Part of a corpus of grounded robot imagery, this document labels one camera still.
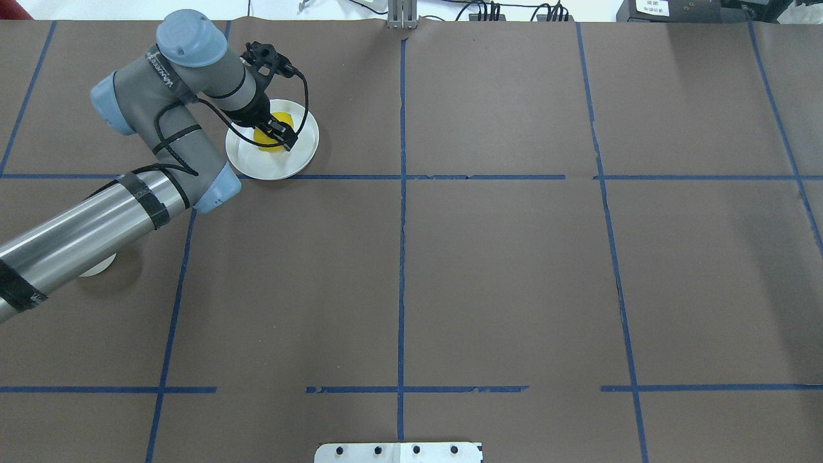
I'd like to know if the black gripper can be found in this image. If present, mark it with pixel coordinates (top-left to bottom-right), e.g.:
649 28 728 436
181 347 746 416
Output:
226 96 299 152

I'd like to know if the yellow lemon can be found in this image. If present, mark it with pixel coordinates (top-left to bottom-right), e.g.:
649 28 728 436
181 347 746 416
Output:
253 111 294 152

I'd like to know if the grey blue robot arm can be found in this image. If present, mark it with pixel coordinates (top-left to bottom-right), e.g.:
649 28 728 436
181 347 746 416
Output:
2 10 308 322

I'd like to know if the white plastic plate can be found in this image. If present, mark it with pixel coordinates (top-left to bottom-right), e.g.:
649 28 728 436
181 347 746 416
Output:
224 99 320 181

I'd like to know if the white plastic bowl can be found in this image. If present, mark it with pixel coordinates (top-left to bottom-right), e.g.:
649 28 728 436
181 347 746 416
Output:
80 254 117 278

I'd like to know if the black device with label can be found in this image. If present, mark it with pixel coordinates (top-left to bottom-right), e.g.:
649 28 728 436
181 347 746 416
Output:
615 1 756 24

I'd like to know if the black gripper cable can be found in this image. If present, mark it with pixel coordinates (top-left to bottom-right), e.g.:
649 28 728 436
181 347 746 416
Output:
153 42 310 177

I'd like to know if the grey metal camera post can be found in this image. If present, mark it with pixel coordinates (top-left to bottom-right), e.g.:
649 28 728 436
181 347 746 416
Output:
386 0 419 30

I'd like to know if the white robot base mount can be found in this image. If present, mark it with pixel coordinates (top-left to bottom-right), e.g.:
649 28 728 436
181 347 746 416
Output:
313 442 484 462

